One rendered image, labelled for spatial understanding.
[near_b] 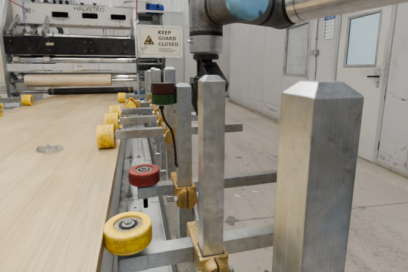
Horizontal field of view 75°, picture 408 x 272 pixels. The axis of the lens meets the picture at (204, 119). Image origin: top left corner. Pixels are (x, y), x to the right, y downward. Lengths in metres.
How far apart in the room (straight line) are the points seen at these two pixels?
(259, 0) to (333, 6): 0.15
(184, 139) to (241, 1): 0.34
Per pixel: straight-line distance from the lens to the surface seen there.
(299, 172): 0.18
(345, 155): 0.18
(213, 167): 0.42
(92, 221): 0.54
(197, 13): 0.72
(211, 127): 0.40
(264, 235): 0.58
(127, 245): 0.48
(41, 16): 3.38
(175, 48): 2.95
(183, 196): 0.68
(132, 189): 1.30
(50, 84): 3.06
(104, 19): 3.27
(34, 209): 0.63
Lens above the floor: 1.17
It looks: 11 degrees down
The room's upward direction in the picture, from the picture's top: straight up
